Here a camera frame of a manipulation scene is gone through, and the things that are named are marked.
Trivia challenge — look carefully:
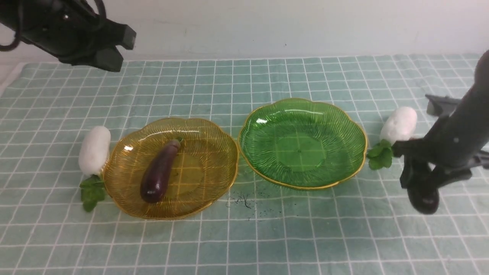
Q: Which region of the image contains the white radish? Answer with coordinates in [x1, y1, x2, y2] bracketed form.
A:
[78, 126, 111, 212]
[366, 107, 417, 170]

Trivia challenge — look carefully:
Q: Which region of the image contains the amber plastic plate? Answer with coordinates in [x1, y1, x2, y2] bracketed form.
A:
[101, 117, 239, 220]

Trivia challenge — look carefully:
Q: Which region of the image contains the purple eggplant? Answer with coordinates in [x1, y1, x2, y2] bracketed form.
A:
[407, 185, 440, 215]
[140, 137, 182, 204]

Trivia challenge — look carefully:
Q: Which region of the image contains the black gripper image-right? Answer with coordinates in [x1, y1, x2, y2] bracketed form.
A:
[392, 94, 488, 189]

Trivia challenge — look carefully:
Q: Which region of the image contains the green checkered tablecloth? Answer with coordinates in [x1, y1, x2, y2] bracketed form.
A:
[0, 53, 489, 275]

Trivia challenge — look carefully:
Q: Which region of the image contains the green plastic plate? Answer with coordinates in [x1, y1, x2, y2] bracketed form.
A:
[237, 99, 368, 190]

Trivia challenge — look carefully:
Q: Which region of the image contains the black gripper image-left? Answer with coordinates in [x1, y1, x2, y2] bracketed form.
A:
[23, 0, 137, 73]

